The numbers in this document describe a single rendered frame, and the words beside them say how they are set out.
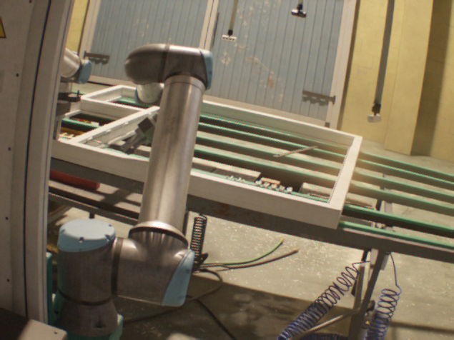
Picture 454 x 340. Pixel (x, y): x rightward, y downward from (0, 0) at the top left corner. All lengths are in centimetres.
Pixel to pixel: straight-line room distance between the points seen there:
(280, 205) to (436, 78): 670
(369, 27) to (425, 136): 174
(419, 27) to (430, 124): 148
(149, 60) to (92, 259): 61
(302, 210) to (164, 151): 72
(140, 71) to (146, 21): 741
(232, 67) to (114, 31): 191
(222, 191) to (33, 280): 101
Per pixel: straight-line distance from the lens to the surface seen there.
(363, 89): 869
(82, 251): 144
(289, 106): 873
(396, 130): 836
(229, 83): 885
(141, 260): 145
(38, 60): 127
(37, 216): 134
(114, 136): 279
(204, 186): 222
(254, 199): 219
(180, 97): 167
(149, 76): 177
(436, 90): 873
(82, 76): 218
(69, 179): 303
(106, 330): 155
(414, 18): 827
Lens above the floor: 156
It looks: 15 degrees down
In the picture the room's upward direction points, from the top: 10 degrees clockwise
